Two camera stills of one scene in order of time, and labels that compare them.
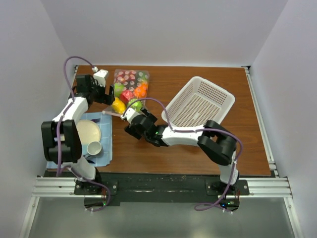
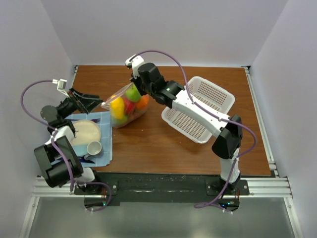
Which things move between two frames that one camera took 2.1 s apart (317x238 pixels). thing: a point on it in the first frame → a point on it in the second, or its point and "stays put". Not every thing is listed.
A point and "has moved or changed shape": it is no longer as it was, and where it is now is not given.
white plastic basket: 199,101 stays put
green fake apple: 137,105 → 133,94
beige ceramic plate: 88,131 stays put
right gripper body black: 131,129 → 143,89
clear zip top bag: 131,91 has moved or changed shape
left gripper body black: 98,92 → 71,104
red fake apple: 127,95 → 130,106
